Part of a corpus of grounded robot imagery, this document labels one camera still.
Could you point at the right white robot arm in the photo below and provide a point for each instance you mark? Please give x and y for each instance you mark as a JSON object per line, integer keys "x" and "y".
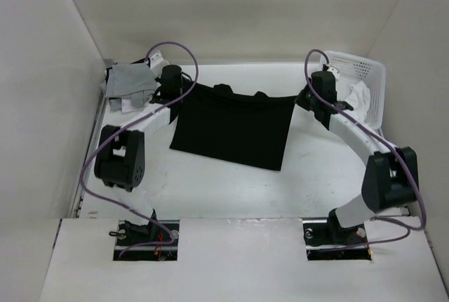
{"x": 391, "y": 177}

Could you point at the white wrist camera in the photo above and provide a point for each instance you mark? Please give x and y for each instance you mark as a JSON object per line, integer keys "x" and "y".
{"x": 329, "y": 68}
{"x": 156, "y": 62}

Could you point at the metal table edge rail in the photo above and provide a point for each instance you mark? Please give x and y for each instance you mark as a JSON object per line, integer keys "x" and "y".
{"x": 76, "y": 196}

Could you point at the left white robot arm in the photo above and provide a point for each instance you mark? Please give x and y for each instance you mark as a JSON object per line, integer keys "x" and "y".
{"x": 121, "y": 163}

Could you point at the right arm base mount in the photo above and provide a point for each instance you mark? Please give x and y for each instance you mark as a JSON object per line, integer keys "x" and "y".
{"x": 347, "y": 245}

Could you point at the folded grey tank top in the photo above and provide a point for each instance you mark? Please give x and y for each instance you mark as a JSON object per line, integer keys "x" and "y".
{"x": 128, "y": 81}

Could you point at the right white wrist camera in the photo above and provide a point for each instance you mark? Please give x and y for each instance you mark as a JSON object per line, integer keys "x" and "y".
{"x": 329, "y": 68}

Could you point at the white tank top in basket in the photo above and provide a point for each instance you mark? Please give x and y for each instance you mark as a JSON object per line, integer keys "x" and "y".
{"x": 359, "y": 98}

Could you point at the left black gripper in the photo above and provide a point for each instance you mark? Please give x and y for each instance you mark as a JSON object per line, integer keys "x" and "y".
{"x": 184, "y": 83}

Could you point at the black tank top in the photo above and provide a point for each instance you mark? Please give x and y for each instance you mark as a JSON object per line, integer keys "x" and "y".
{"x": 251, "y": 130}

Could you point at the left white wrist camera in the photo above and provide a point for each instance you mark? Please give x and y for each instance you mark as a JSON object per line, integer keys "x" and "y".
{"x": 156, "y": 62}

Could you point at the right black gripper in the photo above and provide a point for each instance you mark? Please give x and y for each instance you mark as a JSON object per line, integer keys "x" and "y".
{"x": 300, "y": 99}

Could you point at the white plastic basket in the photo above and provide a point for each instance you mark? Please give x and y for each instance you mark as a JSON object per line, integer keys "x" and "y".
{"x": 354, "y": 69}

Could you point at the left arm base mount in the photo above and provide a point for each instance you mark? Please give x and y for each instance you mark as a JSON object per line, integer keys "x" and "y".
{"x": 146, "y": 242}

